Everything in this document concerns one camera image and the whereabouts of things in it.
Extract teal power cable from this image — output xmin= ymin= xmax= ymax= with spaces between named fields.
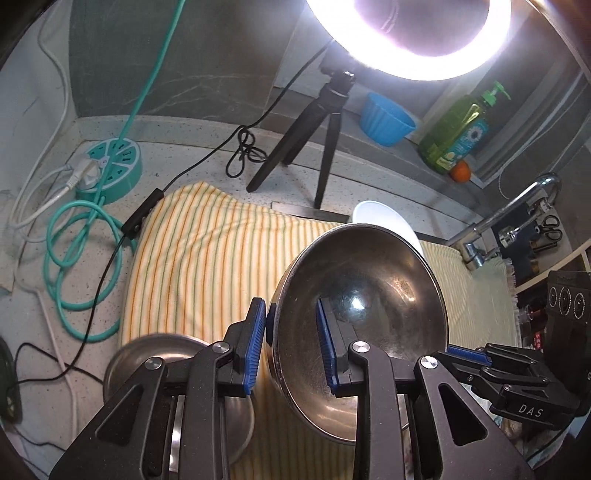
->
xmin=44 ymin=0 xmax=190 ymax=343

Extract black ring light cable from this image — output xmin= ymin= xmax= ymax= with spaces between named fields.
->
xmin=14 ymin=41 xmax=333 ymax=384

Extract dark round device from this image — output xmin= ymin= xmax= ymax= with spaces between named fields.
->
xmin=0 ymin=339 xmax=23 ymax=423

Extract chrome kitchen faucet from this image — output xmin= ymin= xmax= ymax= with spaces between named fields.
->
xmin=445 ymin=173 xmax=563 ymax=271

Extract blue ribbed cup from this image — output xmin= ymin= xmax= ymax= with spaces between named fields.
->
xmin=359 ymin=91 xmax=417 ymax=147

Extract white ring light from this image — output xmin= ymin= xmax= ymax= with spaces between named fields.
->
xmin=302 ymin=0 xmax=512 ymax=81

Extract black handled scissors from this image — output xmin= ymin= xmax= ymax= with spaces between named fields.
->
xmin=538 ymin=215 xmax=561 ymax=241

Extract small stainless steel bowl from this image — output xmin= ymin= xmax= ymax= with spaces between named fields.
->
xmin=102 ymin=335 xmax=256 ymax=467

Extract dark knife block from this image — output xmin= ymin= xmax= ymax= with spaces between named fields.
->
xmin=499 ymin=203 xmax=564 ymax=282

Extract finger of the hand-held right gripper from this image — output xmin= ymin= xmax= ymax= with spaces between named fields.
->
xmin=450 ymin=362 xmax=504 ymax=398
xmin=444 ymin=344 xmax=497 ymax=370

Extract round teal power strip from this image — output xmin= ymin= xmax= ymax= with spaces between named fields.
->
xmin=74 ymin=138 xmax=144 ymax=204

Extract white power cable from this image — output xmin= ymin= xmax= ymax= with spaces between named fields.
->
xmin=9 ymin=21 xmax=100 ymax=232

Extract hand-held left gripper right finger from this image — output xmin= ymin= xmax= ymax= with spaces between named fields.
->
xmin=315 ymin=298 xmax=536 ymax=480

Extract striped yellow towel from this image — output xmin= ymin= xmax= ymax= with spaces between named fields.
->
xmin=117 ymin=181 xmax=520 ymax=480

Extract large stainless steel bowl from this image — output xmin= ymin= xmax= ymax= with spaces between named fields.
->
xmin=266 ymin=224 xmax=450 ymax=446

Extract green dish soap bottle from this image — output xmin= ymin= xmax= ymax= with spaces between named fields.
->
xmin=418 ymin=82 xmax=512 ymax=175

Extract black mini tripod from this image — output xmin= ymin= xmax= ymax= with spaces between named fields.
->
xmin=246 ymin=69 xmax=347 ymax=209

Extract white plate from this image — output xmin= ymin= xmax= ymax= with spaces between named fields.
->
xmin=352 ymin=200 xmax=423 ymax=252

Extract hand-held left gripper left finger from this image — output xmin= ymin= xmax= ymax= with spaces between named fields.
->
xmin=48 ymin=298 xmax=269 ymax=480

